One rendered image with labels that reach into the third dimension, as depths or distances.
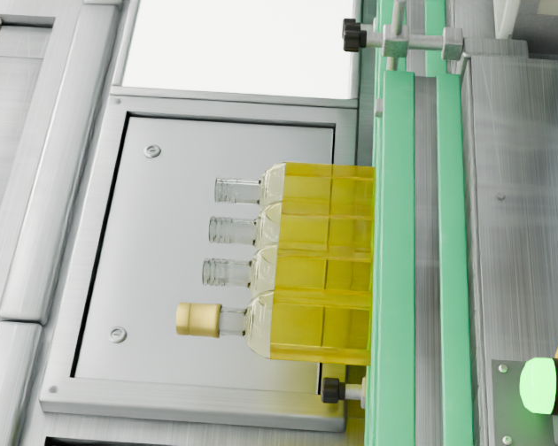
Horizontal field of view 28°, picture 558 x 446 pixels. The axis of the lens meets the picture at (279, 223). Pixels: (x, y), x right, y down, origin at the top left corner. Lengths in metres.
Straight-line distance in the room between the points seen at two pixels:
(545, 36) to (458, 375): 0.44
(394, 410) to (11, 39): 0.96
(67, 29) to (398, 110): 0.67
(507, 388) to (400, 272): 0.15
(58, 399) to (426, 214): 0.46
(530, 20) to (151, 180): 0.52
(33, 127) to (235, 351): 0.46
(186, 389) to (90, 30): 0.61
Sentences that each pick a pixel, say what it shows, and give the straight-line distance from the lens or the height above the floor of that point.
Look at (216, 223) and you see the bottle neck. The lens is 1.20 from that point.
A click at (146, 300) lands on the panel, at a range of 1.32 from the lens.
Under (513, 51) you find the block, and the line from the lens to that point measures 1.20.
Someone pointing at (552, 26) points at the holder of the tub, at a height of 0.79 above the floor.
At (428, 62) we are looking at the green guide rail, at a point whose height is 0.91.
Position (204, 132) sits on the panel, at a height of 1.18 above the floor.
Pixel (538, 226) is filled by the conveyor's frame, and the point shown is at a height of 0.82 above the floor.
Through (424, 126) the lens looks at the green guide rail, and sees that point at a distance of 1.14.
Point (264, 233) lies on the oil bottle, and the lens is 1.18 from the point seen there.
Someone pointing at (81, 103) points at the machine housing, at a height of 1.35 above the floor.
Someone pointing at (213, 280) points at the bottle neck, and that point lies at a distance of 1.16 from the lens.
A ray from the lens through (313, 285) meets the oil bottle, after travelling 1.13.
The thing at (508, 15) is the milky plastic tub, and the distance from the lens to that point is 1.22.
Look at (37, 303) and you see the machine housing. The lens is 1.34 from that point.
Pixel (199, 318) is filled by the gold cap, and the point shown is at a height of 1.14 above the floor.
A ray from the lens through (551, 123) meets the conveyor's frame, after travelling 1.14.
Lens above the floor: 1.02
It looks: 2 degrees up
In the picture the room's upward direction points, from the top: 86 degrees counter-clockwise
